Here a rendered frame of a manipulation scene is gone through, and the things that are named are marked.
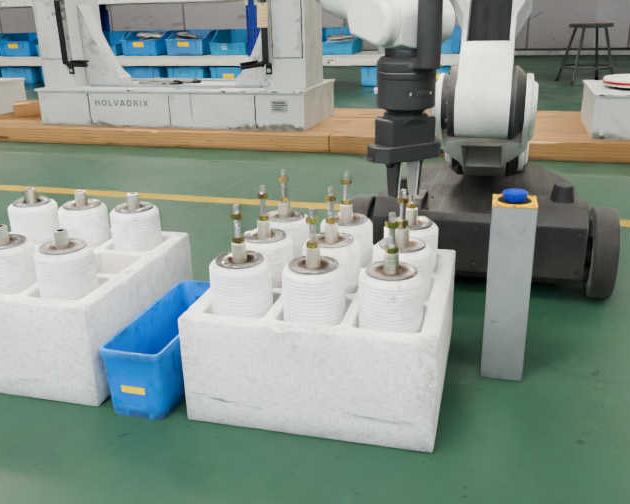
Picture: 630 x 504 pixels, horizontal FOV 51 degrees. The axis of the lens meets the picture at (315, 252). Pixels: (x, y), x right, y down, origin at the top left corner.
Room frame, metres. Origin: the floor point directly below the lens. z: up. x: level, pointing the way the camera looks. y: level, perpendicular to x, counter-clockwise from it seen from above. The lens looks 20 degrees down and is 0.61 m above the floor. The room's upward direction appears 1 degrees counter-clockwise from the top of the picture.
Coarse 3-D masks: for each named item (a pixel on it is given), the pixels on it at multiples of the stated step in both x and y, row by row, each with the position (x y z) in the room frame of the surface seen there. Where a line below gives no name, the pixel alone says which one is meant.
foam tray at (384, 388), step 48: (432, 288) 1.01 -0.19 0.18; (192, 336) 0.91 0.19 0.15; (240, 336) 0.89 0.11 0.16; (288, 336) 0.87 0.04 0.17; (336, 336) 0.85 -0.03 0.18; (384, 336) 0.84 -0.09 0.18; (432, 336) 0.84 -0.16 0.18; (192, 384) 0.91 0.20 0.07; (240, 384) 0.89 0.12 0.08; (288, 384) 0.87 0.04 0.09; (336, 384) 0.85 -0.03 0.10; (384, 384) 0.83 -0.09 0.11; (432, 384) 0.81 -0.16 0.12; (288, 432) 0.87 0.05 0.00; (336, 432) 0.85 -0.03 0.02; (384, 432) 0.83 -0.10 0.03; (432, 432) 0.81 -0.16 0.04
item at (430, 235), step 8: (384, 232) 1.13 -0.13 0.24; (416, 232) 1.09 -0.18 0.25; (424, 232) 1.09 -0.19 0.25; (432, 232) 1.10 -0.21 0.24; (424, 240) 1.09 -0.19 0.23; (432, 240) 1.10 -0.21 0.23; (432, 248) 1.10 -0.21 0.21; (432, 256) 1.10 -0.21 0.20; (432, 264) 1.10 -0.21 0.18; (432, 272) 1.10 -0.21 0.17
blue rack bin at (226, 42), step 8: (216, 32) 6.34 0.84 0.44; (224, 32) 6.49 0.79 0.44; (232, 32) 6.61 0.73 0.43; (240, 32) 6.59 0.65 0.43; (216, 40) 6.31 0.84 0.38; (224, 40) 6.47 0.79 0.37; (232, 40) 6.61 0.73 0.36; (240, 40) 6.58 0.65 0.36; (216, 48) 6.15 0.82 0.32; (224, 48) 6.12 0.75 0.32; (232, 48) 6.10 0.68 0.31; (240, 48) 6.08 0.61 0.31
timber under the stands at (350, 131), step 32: (0, 128) 3.52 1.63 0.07; (32, 128) 3.46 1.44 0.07; (64, 128) 3.41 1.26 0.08; (96, 128) 3.37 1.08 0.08; (128, 128) 3.34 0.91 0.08; (160, 128) 3.32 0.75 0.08; (320, 128) 3.20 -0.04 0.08; (352, 128) 3.18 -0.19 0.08; (544, 128) 3.06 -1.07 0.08; (576, 128) 3.04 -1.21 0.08; (576, 160) 2.71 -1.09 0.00; (608, 160) 2.67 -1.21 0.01
